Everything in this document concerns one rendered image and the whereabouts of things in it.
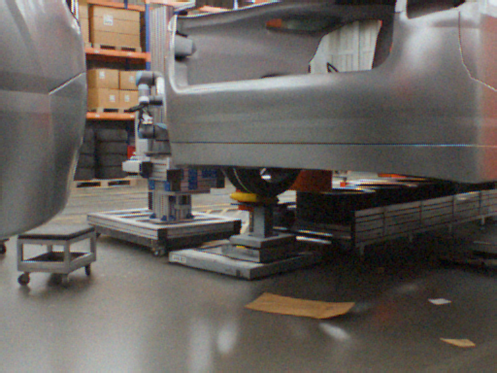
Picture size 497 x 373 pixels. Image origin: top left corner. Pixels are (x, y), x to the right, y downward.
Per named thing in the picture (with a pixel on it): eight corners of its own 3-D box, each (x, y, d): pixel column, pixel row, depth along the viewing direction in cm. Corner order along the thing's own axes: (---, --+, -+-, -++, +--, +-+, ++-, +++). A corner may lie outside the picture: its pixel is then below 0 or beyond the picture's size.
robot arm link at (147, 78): (154, 140, 488) (153, 71, 476) (136, 140, 486) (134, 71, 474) (154, 138, 500) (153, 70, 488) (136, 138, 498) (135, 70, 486)
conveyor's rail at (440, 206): (355, 241, 449) (356, 211, 447) (349, 240, 453) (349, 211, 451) (488, 212, 628) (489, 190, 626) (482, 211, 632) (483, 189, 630)
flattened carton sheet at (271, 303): (341, 321, 308) (341, 315, 307) (243, 308, 331) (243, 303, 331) (356, 306, 335) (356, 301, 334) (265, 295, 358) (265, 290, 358)
